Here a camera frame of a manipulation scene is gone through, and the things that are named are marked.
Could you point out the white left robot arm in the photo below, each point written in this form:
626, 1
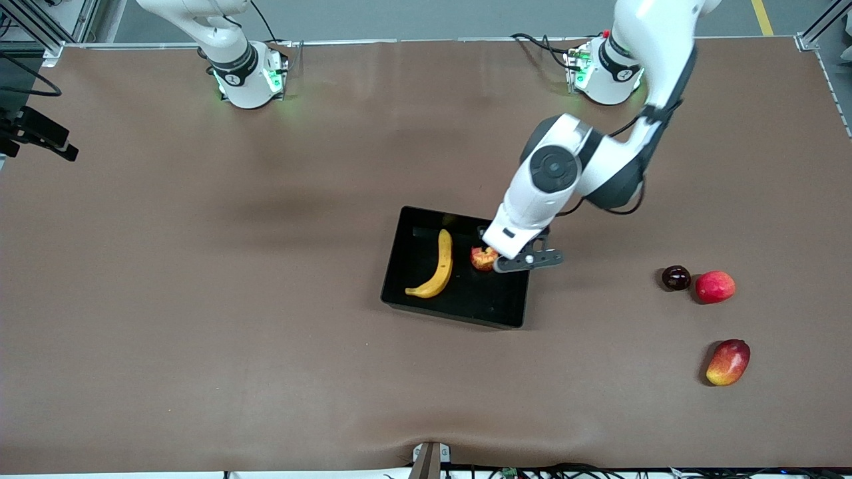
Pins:
526, 206

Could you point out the yellow-red striped apple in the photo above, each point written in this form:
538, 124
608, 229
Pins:
480, 259

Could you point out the grey metal table bracket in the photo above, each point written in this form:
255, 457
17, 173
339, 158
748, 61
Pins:
429, 462

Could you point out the black plastic tray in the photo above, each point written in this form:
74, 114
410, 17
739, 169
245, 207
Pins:
466, 299

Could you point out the aluminium frame post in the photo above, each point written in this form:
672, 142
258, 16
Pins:
40, 30
822, 23

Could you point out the metal table edge rail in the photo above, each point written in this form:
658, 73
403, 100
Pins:
399, 41

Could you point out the brown table mat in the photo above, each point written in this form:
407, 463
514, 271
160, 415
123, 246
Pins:
266, 366

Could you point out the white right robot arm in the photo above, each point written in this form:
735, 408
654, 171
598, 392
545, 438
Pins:
239, 80

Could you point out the yellow banana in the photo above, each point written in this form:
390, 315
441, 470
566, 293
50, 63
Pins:
444, 263

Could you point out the plain red apple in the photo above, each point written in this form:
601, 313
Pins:
715, 287

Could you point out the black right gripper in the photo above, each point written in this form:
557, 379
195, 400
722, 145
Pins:
41, 129

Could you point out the dark purple plum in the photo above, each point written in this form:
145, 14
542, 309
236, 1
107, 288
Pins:
676, 278

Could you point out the red-yellow mango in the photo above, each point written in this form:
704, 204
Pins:
727, 362

